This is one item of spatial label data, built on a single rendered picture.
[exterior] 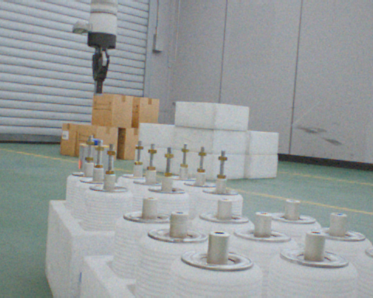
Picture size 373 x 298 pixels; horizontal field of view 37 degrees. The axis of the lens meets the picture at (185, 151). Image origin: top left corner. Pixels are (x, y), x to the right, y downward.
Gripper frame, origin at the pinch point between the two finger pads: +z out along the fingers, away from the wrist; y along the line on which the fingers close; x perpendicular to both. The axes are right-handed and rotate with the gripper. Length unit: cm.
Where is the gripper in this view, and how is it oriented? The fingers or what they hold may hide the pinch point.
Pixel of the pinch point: (98, 88)
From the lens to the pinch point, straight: 149.4
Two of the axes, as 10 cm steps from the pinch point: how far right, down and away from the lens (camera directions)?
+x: -9.4, -0.6, -3.3
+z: -0.7, 10.0, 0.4
